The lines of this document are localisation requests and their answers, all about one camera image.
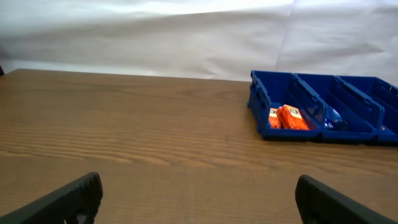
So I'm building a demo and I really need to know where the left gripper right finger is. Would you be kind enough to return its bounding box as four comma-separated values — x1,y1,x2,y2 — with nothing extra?
294,174,398,224

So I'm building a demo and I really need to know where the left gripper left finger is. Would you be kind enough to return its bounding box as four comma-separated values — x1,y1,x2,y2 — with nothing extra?
0,171,104,224

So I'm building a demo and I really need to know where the blue candy pack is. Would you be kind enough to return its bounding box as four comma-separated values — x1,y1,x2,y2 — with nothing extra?
324,105,345,129

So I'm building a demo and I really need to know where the blue tray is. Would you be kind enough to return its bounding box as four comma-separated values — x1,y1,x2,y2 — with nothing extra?
248,70,398,146

